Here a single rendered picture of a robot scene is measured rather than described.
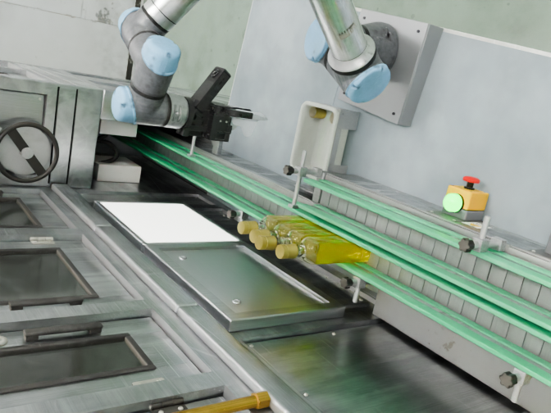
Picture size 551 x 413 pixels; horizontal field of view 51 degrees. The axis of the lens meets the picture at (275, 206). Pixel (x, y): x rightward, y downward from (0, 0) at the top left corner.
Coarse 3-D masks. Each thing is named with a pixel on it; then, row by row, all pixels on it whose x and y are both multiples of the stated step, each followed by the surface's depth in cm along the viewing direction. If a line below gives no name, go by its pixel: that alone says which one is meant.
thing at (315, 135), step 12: (324, 108) 172; (300, 120) 181; (312, 120) 183; (324, 120) 183; (336, 120) 168; (300, 132) 182; (312, 132) 185; (324, 132) 182; (300, 144) 184; (312, 144) 186; (324, 144) 182; (300, 156) 185; (312, 156) 187; (324, 156) 182; (324, 168) 172
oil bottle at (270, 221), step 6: (264, 216) 155; (270, 216) 155; (276, 216) 156; (282, 216) 157; (288, 216) 158; (294, 216) 160; (300, 216) 161; (264, 222) 153; (270, 222) 152; (276, 222) 152; (282, 222) 153; (288, 222) 154; (294, 222) 155; (300, 222) 157; (306, 222) 158; (312, 222) 159; (270, 228) 152
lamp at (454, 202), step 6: (444, 198) 136; (450, 198) 134; (456, 198) 133; (462, 198) 134; (444, 204) 135; (450, 204) 134; (456, 204) 133; (462, 204) 134; (450, 210) 134; (456, 210) 134
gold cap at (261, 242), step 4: (260, 236) 138; (264, 236) 139; (268, 236) 140; (272, 236) 140; (256, 240) 139; (260, 240) 138; (264, 240) 138; (268, 240) 138; (272, 240) 139; (276, 240) 140; (256, 244) 139; (260, 244) 138; (264, 244) 138; (268, 244) 138; (272, 244) 139; (276, 244) 140; (260, 248) 138; (264, 248) 138; (268, 248) 139; (272, 248) 140
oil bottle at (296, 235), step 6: (288, 234) 145; (294, 234) 144; (300, 234) 143; (306, 234) 144; (312, 234) 145; (318, 234) 146; (324, 234) 148; (330, 234) 149; (336, 234) 150; (294, 240) 143; (300, 240) 143
